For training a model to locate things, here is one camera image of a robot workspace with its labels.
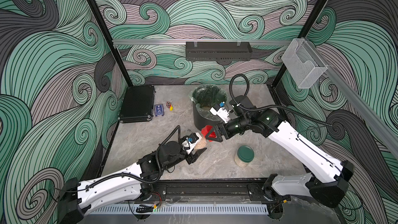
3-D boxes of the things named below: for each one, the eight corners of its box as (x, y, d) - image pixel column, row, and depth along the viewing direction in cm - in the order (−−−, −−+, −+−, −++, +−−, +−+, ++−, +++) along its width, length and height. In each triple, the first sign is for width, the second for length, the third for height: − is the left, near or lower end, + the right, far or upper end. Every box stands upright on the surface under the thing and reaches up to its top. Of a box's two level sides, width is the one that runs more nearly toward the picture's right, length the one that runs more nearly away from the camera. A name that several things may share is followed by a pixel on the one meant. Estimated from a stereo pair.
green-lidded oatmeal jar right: (235, 167, 83) (240, 160, 74) (233, 153, 88) (237, 145, 80) (250, 167, 83) (256, 161, 74) (246, 153, 88) (252, 145, 80)
